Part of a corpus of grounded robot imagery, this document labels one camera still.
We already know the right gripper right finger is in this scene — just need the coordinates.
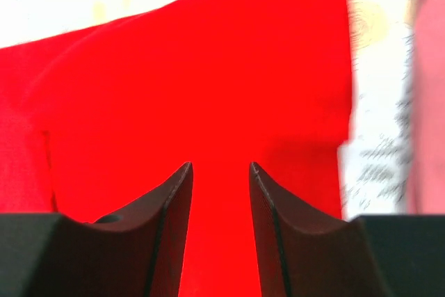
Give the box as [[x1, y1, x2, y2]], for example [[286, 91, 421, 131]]
[[250, 163, 444, 297]]

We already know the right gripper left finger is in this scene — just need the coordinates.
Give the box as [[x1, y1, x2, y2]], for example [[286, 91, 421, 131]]
[[1, 163, 193, 297]]

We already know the red t shirt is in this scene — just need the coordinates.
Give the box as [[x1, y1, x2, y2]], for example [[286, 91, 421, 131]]
[[1, 0, 353, 296]]

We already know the folded pink t shirt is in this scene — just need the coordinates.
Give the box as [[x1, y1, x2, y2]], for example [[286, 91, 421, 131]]
[[407, 0, 444, 215]]

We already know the floral tablecloth mat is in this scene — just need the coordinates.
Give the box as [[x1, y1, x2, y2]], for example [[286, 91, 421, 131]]
[[1, 0, 415, 219]]

